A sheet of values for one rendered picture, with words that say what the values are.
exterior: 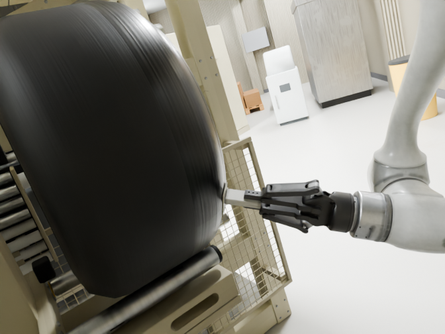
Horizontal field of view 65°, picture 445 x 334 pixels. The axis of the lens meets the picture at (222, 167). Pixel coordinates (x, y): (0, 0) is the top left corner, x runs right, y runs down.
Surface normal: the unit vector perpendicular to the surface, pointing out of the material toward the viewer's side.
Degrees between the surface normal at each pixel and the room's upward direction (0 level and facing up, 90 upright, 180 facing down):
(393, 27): 90
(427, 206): 38
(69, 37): 45
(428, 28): 98
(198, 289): 0
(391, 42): 90
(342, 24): 90
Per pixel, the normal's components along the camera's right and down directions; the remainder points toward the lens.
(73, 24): 0.11, -0.66
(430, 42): -0.73, 0.60
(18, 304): 0.53, 0.07
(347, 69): -0.15, 0.32
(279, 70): -0.26, 0.00
